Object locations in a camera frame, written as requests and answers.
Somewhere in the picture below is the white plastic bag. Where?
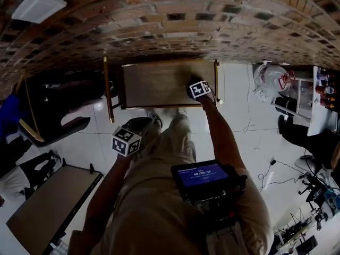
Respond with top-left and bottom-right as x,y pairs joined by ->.
252,61 -> 288,92

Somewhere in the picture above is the black bag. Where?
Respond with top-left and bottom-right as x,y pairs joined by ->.
277,114 -> 340,155

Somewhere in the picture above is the dark cloth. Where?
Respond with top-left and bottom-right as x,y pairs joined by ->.
174,66 -> 206,90

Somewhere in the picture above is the gold metal pole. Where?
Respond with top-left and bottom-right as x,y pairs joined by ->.
103,56 -> 116,124

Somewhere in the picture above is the black monitor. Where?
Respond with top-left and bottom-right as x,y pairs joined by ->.
294,234 -> 319,255

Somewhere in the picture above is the person's beige clothing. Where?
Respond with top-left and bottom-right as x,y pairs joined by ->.
68,109 -> 275,255

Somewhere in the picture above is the black armchair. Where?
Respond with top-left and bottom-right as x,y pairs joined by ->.
15,70 -> 105,146

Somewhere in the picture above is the person's right forearm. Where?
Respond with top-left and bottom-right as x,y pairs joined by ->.
199,93 -> 247,170

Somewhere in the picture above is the thin white floor cable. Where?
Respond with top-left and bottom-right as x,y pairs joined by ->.
242,70 -> 279,151

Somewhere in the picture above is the blue fabric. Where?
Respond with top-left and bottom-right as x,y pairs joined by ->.
0,92 -> 30,141

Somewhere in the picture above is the wooden shelf with gold frame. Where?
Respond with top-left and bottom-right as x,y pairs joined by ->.
116,59 -> 224,111

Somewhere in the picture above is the white rack with bottles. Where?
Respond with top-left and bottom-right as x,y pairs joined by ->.
295,64 -> 340,137

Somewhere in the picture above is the white flat box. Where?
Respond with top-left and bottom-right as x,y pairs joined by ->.
11,0 -> 67,24

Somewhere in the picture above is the black tripod equipment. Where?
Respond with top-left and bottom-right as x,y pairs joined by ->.
296,167 -> 340,231

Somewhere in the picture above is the black round bin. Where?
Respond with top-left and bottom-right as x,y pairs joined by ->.
274,95 -> 299,116

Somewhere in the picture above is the black chest-mounted screen device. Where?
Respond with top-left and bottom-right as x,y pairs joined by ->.
170,159 -> 248,205

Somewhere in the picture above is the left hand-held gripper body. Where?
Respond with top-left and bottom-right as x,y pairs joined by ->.
112,116 -> 158,158

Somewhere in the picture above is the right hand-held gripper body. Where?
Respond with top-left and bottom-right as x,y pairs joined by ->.
187,74 -> 213,101

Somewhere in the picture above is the black power adapter with cable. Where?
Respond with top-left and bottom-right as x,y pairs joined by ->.
257,157 -> 303,193

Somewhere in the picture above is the person's left forearm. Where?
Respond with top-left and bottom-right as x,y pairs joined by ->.
79,152 -> 134,240

